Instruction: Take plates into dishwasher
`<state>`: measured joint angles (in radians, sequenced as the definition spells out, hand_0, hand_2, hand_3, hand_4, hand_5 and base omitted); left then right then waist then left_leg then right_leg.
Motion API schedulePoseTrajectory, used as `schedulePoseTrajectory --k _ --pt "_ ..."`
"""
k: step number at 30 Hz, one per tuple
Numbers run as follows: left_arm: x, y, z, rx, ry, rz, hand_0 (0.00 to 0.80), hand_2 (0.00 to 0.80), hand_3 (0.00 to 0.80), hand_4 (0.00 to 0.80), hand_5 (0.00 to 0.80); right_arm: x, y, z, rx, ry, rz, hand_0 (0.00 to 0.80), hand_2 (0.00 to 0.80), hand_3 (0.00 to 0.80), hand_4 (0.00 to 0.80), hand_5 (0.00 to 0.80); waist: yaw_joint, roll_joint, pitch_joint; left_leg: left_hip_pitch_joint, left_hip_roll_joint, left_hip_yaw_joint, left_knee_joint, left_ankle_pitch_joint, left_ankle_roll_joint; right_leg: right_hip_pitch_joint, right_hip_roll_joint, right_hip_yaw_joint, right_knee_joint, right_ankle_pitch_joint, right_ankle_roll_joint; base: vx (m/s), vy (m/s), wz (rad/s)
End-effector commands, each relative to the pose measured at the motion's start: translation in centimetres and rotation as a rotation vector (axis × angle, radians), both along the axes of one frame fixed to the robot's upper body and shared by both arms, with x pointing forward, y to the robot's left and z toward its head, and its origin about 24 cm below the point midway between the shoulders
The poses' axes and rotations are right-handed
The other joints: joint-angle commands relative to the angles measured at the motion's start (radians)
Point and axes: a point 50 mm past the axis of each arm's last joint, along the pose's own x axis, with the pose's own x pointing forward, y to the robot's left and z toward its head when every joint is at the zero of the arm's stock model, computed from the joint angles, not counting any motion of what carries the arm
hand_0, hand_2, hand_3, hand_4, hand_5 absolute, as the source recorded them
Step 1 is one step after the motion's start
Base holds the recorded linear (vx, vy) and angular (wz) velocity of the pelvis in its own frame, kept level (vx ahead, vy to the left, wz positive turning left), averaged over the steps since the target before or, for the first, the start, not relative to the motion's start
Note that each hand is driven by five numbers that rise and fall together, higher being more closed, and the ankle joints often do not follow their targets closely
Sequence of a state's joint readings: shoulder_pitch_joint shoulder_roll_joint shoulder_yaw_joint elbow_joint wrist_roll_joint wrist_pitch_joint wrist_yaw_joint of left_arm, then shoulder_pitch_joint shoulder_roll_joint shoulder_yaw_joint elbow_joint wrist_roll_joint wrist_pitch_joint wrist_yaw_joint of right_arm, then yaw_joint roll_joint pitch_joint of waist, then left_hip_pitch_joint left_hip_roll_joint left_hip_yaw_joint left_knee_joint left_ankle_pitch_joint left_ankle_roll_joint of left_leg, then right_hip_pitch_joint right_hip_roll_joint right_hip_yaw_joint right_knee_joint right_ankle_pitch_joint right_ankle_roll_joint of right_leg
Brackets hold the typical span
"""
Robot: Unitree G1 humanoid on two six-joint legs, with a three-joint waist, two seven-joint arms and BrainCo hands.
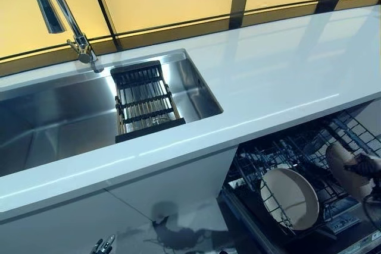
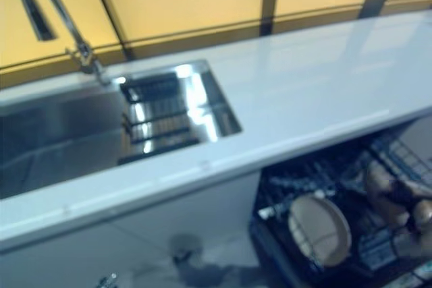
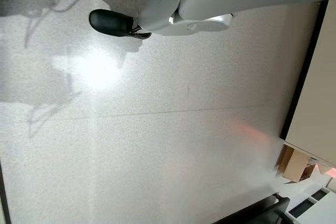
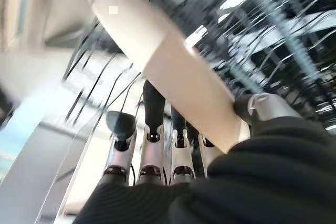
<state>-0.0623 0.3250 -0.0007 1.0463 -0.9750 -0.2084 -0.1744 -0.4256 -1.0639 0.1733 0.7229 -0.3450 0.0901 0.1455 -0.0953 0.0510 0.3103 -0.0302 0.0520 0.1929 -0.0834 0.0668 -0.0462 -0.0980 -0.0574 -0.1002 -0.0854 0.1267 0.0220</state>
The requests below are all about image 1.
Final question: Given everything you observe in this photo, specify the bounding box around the robot right hand dark palm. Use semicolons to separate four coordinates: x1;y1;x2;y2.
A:
343;152;381;183

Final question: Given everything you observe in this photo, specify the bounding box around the robot left hand dark palm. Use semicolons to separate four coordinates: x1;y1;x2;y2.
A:
93;233;117;254

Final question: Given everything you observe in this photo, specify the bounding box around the beige round plate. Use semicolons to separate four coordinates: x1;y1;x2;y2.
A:
324;142;376;203
259;167;320;232

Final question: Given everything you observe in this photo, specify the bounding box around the dishwasher plate rack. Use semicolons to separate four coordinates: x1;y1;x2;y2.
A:
228;133;364;239

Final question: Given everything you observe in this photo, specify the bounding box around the black dish rack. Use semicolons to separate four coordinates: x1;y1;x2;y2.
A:
110;60;186;144

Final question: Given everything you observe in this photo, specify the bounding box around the stainless steel sink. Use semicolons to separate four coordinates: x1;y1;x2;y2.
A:
0;48;224;178

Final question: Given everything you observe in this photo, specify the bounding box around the chrome kitchen faucet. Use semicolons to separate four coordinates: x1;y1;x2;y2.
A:
22;0;105;74

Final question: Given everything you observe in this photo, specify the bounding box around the dishwasher wire grid basket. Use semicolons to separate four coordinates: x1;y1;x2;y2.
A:
324;109;381;161

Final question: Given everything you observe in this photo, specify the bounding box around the dishwasher wire rack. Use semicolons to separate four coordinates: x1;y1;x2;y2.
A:
221;99;381;254

